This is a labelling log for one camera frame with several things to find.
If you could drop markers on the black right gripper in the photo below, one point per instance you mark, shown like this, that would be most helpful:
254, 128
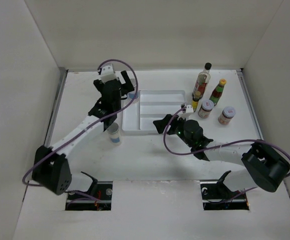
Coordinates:
160, 124

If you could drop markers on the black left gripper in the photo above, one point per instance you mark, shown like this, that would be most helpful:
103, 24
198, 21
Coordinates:
127, 87

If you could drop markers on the blue label shaker jar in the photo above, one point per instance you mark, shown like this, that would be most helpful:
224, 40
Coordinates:
114, 133
134, 96

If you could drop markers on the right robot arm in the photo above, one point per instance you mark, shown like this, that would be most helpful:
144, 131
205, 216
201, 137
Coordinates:
264, 165

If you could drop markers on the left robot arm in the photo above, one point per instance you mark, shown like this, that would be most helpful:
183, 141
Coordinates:
52, 164

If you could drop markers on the white divided organizer tray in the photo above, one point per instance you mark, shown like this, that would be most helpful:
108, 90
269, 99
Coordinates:
151, 105

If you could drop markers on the small yellow label bottle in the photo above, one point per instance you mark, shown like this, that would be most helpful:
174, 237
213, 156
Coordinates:
195, 100

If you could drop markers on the red lid sauce jar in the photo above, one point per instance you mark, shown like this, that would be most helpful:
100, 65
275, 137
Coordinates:
226, 115
205, 109

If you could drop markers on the tall black cap oil bottle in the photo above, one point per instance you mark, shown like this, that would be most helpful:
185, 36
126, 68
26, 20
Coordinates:
202, 80

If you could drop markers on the green yellow cap sauce bottle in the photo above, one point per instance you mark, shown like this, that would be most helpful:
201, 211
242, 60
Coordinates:
218, 91

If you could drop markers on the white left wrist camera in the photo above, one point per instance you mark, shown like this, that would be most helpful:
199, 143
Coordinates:
107, 73

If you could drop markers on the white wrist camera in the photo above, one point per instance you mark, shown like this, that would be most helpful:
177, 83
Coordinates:
107, 73
186, 111

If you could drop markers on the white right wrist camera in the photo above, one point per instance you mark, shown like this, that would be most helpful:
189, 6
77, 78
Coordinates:
186, 111

